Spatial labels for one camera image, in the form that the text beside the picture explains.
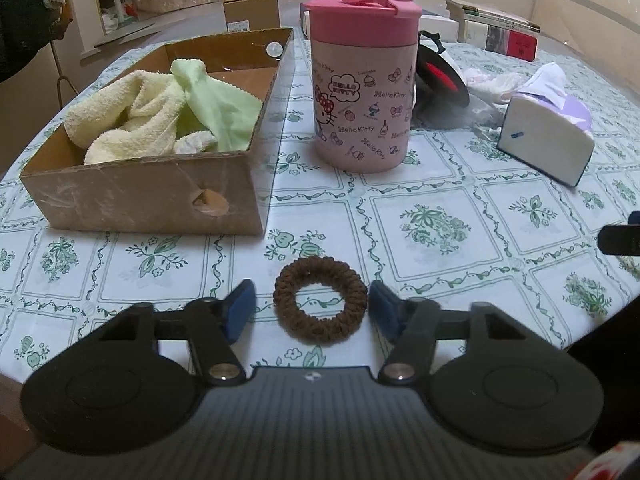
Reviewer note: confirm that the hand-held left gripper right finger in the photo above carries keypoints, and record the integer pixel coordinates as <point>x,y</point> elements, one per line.
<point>385,306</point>

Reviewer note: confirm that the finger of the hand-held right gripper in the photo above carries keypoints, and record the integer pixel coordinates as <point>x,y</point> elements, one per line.
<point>620,240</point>

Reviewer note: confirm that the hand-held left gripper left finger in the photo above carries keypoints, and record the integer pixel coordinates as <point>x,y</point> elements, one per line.
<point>241,305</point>

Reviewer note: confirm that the brown hair scrunchie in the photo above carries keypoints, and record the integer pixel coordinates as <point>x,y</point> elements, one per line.
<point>320,300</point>

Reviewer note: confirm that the clear plastic bag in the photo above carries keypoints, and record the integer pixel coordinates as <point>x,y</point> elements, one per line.
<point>465,116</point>

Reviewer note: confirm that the dark cloth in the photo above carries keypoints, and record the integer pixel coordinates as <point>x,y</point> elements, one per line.
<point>440,80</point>

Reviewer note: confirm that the purple white tissue pack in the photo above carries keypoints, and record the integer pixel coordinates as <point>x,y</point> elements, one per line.
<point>542,135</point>

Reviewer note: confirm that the small white cloth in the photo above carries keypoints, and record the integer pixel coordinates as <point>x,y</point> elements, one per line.
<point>196,142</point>

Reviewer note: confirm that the light green cloth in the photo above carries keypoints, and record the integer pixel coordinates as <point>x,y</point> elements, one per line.
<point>225,110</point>

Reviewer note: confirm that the pink cartoon canister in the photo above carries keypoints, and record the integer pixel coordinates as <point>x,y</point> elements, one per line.
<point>362,90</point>

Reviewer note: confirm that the yellow towel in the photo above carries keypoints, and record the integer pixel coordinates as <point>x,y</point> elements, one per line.
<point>125,110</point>

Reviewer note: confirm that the thick book with red spine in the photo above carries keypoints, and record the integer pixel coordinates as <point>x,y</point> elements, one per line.
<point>500,40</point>

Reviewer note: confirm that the pink book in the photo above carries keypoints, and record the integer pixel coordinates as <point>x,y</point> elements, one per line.
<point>492,12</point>

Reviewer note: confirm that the thin metal stand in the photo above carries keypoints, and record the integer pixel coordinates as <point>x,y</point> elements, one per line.
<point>62,91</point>

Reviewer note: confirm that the flat white box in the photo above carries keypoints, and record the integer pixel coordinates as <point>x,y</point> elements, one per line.
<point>437,27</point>

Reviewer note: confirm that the small closed cardboard box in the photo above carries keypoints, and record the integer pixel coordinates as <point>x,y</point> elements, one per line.
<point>250,12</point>

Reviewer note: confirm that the standing fan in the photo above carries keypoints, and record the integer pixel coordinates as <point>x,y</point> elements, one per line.
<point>117,15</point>

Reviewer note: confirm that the black jacket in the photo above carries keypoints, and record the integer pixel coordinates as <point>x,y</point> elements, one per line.
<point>20,10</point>

